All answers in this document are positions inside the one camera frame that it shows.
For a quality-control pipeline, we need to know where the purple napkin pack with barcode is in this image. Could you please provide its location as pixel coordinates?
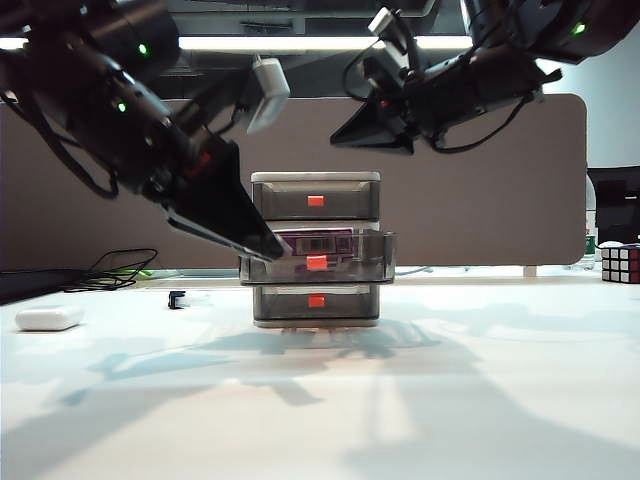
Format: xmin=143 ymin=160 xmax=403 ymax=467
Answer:
xmin=272 ymin=225 xmax=359 ymax=274

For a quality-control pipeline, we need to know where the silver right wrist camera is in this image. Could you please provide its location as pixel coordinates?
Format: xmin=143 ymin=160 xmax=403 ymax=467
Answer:
xmin=367 ymin=5 xmax=409 ymax=57

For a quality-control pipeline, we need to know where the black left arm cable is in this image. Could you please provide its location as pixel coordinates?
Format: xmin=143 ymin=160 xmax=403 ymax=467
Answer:
xmin=0 ymin=88 xmax=122 ymax=201

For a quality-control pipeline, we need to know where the grey drawer holding white paper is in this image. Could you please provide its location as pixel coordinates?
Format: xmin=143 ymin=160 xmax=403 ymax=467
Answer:
xmin=252 ymin=284 xmax=380 ymax=322

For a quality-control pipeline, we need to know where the black monitor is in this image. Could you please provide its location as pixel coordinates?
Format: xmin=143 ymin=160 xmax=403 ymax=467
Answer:
xmin=585 ymin=168 xmax=640 ymax=246

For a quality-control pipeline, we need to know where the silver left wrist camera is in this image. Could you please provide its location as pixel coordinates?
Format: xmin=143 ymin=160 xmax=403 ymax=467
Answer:
xmin=245 ymin=53 xmax=292 ymax=136

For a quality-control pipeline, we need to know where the long ceiling light strip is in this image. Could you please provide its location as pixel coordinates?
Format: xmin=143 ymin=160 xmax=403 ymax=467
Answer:
xmin=0 ymin=34 xmax=474 ymax=52

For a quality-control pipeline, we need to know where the brown desk partition panel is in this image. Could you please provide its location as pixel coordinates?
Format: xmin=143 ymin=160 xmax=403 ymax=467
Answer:
xmin=0 ymin=93 xmax=588 ymax=307

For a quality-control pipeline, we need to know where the black right camera cable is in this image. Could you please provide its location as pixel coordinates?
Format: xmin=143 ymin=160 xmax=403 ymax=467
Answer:
xmin=341 ymin=35 xmax=419 ymax=101

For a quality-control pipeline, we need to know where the black cable bundle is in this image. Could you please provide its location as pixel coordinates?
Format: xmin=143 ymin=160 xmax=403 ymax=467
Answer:
xmin=64 ymin=249 xmax=159 ymax=295

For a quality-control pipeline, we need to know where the grey drawer with wavy line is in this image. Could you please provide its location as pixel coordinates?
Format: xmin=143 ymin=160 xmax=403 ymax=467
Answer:
xmin=238 ymin=230 xmax=398 ymax=287

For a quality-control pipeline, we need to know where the white plastic drawer cabinet frame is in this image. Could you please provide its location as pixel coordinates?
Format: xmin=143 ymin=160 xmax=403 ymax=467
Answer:
xmin=250 ymin=171 xmax=381 ymax=329

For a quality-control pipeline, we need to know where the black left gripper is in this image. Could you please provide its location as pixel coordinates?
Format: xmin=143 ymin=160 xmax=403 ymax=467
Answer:
xmin=106 ymin=98 xmax=294 ymax=264

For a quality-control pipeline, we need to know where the grey drawer under cabinet lid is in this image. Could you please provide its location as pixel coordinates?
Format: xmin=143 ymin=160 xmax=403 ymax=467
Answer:
xmin=252 ymin=182 xmax=380 ymax=222

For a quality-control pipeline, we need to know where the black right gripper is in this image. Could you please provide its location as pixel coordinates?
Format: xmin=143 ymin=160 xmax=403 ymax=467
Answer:
xmin=329 ymin=47 xmax=564 ymax=156

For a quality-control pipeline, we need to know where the white earbuds case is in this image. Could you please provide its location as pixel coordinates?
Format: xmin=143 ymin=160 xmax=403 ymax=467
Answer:
xmin=14 ymin=305 xmax=87 ymax=333

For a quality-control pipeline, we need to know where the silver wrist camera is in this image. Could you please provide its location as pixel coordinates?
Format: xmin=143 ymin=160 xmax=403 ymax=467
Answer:
xmin=367 ymin=5 xmax=409 ymax=57
xmin=245 ymin=53 xmax=292 ymax=136

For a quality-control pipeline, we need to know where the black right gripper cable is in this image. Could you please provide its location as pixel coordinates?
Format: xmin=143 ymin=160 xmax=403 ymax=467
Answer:
xmin=430 ymin=93 xmax=535 ymax=154

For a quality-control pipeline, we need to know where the Rubik's cube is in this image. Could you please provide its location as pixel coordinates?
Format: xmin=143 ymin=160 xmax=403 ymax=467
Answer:
xmin=599 ymin=242 xmax=640 ymax=287

